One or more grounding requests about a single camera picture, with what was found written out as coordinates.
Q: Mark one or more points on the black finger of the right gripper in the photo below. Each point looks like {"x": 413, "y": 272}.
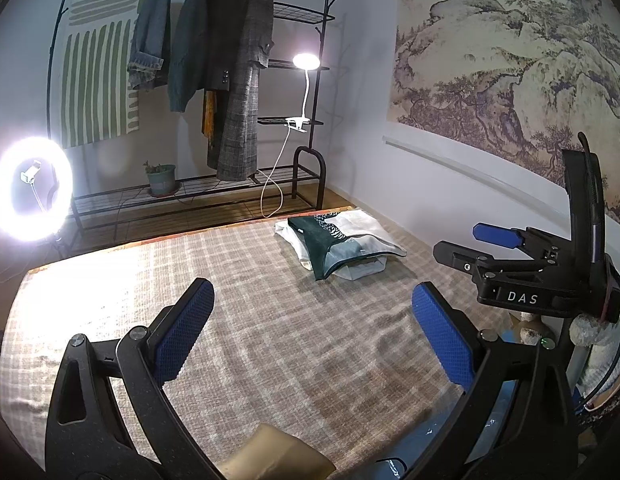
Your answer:
{"x": 479, "y": 264}

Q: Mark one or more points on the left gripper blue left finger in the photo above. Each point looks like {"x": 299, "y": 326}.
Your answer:
{"x": 173, "y": 335}

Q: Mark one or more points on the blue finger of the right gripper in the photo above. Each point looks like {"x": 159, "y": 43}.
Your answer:
{"x": 495, "y": 235}

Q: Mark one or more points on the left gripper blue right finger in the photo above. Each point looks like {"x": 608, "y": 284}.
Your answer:
{"x": 446, "y": 330}

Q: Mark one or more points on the green white printed t-shirt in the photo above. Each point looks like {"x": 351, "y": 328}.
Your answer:
{"x": 325, "y": 242}

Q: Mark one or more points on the black clothes rack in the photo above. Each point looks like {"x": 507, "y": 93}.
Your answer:
{"x": 104, "y": 210}

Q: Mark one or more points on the right gloved hand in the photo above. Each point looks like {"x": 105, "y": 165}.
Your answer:
{"x": 602, "y": 339}

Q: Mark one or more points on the folded white garment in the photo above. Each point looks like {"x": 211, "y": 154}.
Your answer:
{"x": 359, "y": 269}

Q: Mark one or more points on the beige plaid bed cover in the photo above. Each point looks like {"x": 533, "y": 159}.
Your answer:
{"x": 342, "y": 365}

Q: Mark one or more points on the green potted plant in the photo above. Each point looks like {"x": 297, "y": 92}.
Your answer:
{"x": 161, "y": 178}

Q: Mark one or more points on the grey plaid coat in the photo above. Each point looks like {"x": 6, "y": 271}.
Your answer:
{"x": 237, "y": 155}

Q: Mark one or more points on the yellow garment on rack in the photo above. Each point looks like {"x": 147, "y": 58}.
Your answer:
{"x": 209, "y": 112}

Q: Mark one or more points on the white clip lamp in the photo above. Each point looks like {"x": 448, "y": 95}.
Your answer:
{"x": 307, "y": 62}

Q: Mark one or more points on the dark green jacket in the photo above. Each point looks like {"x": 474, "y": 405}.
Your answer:
{"x": 189, "y": 52}

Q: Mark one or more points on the blue denim jacket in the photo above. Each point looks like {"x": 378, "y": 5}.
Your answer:
{"x": 149, "y": 60}

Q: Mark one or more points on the black coat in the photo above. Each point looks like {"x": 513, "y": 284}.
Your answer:
{"x": 222, "y": 43}

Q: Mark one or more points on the landscape painting wall scroll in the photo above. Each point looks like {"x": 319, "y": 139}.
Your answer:
{"x": 519, "y": 79}

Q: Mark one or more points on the ring light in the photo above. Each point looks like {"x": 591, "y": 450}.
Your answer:
{"x": 29, "y": 214}

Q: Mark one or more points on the phone holder in ring light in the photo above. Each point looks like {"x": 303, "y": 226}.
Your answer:
{"x": 28, "y": 176}

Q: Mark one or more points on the green striped wall hanging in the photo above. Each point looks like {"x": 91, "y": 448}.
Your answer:
{"x": 96, "y": 101}

